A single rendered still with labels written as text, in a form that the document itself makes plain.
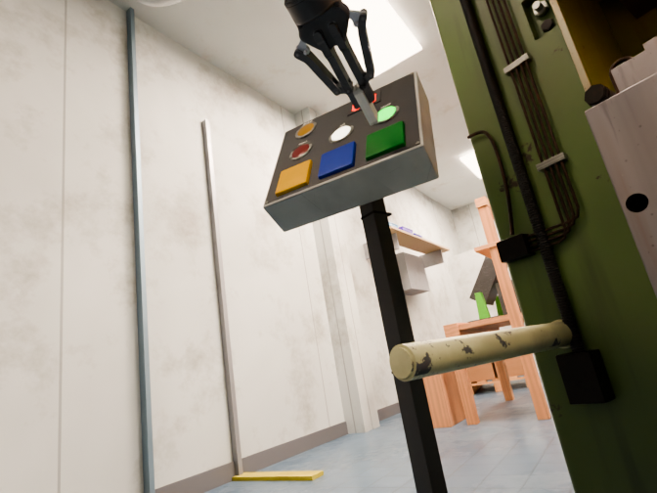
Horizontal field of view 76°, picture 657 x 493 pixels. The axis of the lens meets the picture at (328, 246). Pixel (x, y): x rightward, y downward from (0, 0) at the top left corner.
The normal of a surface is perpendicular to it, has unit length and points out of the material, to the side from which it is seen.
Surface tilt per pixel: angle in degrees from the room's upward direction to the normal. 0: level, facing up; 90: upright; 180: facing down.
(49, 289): 90
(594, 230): 90
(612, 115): 90
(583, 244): 90
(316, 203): 150
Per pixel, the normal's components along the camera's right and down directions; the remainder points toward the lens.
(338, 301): -0.58, -0.14
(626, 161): -0.79, -0.04
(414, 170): -0.09, 0.73
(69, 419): 0.80, -0.29
